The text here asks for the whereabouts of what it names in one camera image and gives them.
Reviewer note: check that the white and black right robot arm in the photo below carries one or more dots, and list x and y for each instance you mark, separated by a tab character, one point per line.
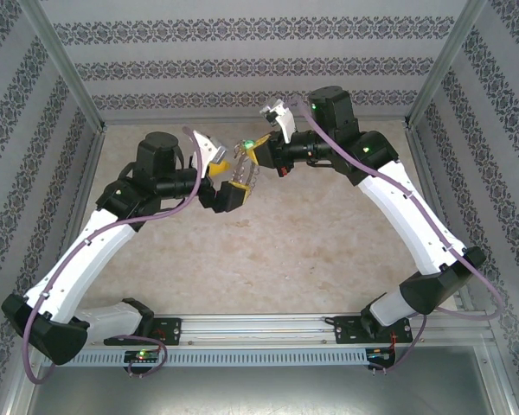
406	225

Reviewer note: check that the wide aluminium mounting rail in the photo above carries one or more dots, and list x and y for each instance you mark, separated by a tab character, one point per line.
251	328

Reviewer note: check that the aluminium frame post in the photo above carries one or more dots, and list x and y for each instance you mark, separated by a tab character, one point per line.
445	65
65	65

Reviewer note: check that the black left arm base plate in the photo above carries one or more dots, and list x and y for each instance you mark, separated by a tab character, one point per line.
171	330

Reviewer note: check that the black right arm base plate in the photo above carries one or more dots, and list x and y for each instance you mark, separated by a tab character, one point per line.
348	330

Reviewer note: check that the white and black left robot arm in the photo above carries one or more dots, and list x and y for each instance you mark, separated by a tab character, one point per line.
91	259

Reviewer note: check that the grey sheet metal panel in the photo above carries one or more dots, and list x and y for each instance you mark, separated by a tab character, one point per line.
259	389

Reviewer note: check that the green plastic key tag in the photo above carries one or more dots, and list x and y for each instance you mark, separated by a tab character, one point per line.
248	144

